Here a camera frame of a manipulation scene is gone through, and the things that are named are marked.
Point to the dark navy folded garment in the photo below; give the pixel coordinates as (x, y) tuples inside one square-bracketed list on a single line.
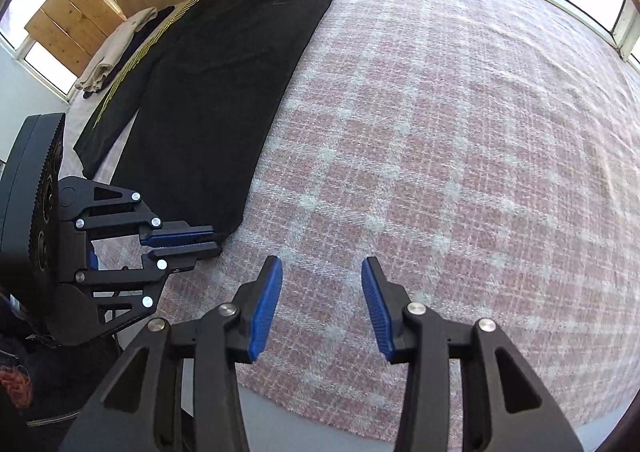
[(150, 29)]

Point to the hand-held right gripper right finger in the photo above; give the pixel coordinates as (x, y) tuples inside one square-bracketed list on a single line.
[(377, 307)]

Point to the black pants with yellow print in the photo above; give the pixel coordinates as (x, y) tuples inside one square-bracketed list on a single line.
[(225, 81)]

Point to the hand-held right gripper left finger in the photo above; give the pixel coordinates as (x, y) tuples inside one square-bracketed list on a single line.
[(265, 307)]

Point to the beige folded cardigan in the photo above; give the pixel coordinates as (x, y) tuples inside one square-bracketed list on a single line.
[(115, 46)]

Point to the pink plaid blanket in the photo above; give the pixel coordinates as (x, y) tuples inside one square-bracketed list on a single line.
[(450, 182)]

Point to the pine plank board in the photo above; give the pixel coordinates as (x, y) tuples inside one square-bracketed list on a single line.
[(70, 21)]

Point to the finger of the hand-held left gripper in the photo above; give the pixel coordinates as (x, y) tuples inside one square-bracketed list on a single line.
[(180, 235), (185, 257)]

